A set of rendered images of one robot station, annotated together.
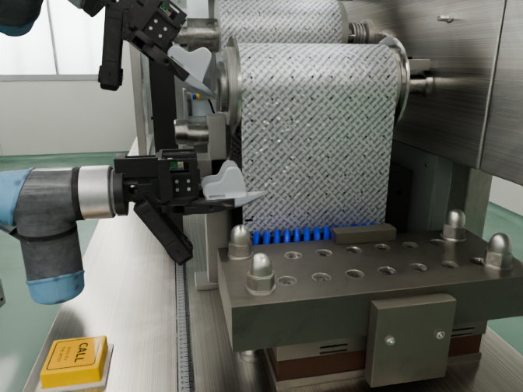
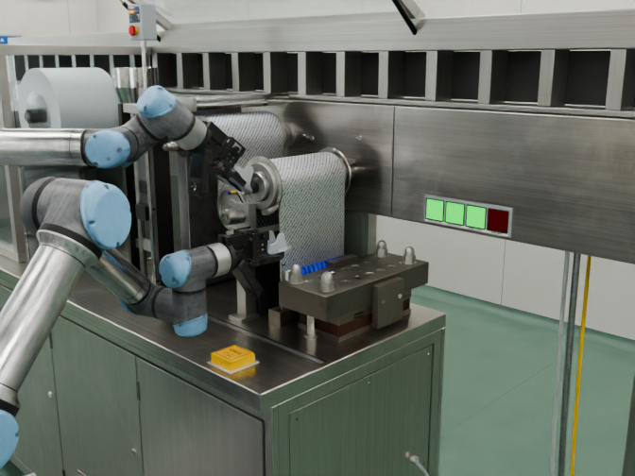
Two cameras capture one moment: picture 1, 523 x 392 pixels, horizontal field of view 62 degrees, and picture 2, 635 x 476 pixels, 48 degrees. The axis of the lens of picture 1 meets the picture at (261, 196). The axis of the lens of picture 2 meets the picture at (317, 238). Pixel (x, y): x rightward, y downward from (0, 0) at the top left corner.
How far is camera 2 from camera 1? 126 cm
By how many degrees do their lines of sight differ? 33
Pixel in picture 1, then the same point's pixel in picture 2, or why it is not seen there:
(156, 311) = (233, 336)
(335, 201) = (321, 246)
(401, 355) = (386, 310)
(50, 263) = (201, 306)
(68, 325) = (193, 353)
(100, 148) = not seen: outside the picture
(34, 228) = (197, 284)
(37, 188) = (197, 260)
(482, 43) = (383, 153)
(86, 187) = (220, 255)
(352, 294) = (366, 283)
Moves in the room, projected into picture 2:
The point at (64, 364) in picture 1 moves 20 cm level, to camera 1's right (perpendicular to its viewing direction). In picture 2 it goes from (235, 356) to (311, 336)
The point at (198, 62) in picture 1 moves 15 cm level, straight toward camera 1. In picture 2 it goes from (248, 174) to (287, 181)
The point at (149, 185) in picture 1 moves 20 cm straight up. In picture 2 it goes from (242, 250) to (240, 165)
